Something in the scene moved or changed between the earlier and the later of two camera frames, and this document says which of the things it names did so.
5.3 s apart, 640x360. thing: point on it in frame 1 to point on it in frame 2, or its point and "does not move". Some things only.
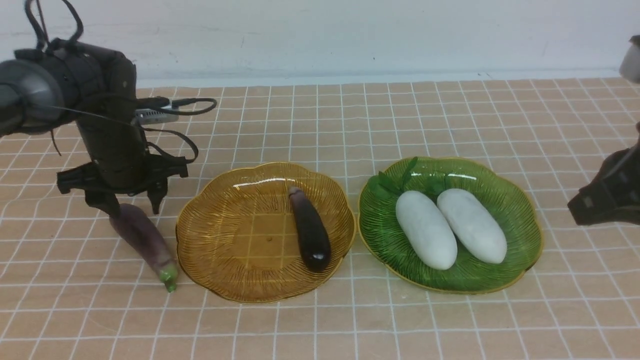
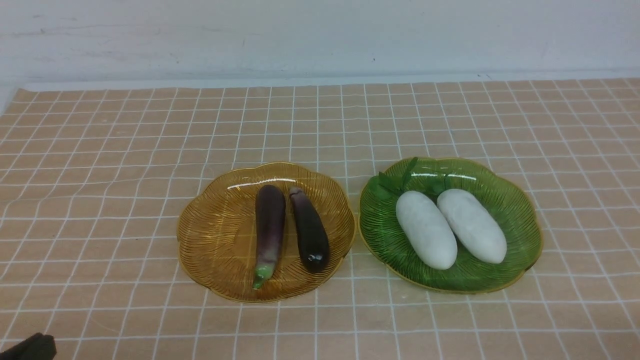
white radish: [428, 237] does not move
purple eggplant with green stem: [137, 229] to [271, 211]
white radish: [474, 227] does not move
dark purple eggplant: [314, 237] does not move
